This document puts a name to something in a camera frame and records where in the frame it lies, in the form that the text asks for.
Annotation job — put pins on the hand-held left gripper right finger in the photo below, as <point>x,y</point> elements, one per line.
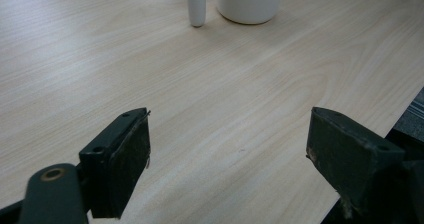
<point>353,157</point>

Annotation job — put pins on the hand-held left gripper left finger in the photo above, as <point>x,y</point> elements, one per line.
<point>120,157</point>

